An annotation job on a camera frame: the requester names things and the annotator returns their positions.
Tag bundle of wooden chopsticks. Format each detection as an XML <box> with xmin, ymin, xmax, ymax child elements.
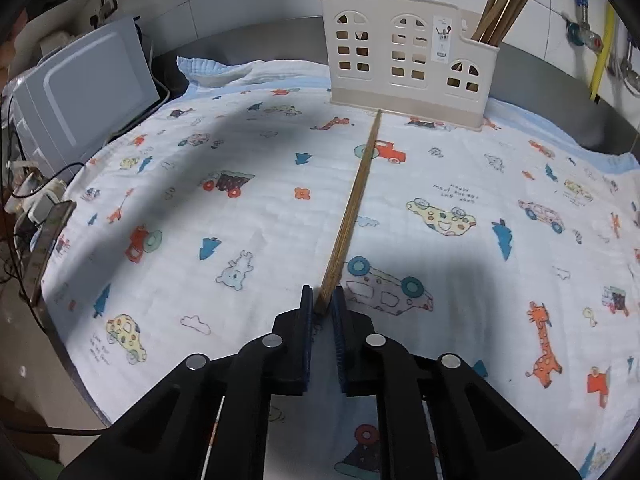
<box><xmin>471</xmin><ymin>0</ymin><xmax>547</xmax><ymax>47</ymax></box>

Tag black cable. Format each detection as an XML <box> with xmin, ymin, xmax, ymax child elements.
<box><xmin>0</xmin><ymin>160</ymin><xmax>89</xmax><ymax>201</ymax></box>

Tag cream plastic utensil holder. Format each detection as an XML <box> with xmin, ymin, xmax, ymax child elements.
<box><xmin>320</xmin><ymin>0</ymin><xmax>501</xmax><ymax>133</ymax></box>

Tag white microwave oven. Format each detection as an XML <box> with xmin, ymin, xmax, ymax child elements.
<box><xmin>10</xmin><ymin>16</ymin><xmax>162</xmax><ymax>172</ymax></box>

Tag printed blanket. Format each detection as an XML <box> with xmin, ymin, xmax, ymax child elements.
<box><xmin>30</xmin><ymin>55</ymin><xmax>640</xmax><ymax>480</ymax></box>

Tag white power strip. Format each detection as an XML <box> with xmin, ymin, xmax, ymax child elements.
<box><xmin>24</xmin><ymin>179</ymin><xmax>67</xmax><ymax>222</ymax></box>

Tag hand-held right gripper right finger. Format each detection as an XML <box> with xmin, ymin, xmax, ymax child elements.
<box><xmin>331</xmin><ymin>286</ymin><xmax>583</xmax><ymax>480</ymax></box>

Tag yellow gas hose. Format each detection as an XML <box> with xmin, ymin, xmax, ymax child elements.
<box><xmin>590</xmin><ymin>2</ymin><xmax>617</xmax><ymax>104</ymax></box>

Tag wooden chopstick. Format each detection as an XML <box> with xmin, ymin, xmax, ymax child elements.
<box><xmin>315</xmin><ymin>109</ymin><xmax>384</xmax><ymax>314</ymax></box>

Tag metal water valve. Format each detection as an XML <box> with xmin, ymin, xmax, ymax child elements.
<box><xmin>617</xmin><ymin>49</ymin><xmax>640</xmax><ymax>94</ymax></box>
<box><xmin>565</xmin><ymin>15</ymin><xmax>605</xmax><ymax>54</ymax></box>

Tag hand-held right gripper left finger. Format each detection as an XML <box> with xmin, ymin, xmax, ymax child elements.
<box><xmin>57</xmin><ymin>285</ymin><xmax>315</xmax><ymax>480</ymax></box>

